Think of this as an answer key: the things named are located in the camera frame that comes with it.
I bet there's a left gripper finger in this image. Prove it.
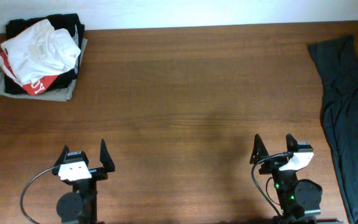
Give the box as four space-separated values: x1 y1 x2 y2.
53 145 70 167
99 139 115 172

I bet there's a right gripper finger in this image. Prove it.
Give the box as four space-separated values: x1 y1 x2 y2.
286 133 298 152
250 134 269 164

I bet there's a white t-shirt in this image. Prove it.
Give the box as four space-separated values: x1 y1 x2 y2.
1 19 81 85

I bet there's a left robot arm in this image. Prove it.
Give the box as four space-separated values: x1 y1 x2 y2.
52 139 115 224

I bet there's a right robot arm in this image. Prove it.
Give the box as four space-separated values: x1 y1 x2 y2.
250 134 340 224

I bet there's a dark teal garment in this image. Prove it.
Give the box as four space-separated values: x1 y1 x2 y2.
308 35 358 223

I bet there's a red printed t-shirt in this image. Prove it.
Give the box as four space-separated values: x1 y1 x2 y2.
0 52 58 96

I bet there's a grey-green folded garment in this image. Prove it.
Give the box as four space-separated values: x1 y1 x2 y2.
0 37 88 103

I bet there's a black folded garment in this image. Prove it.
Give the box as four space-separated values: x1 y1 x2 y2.
6 14 85 92

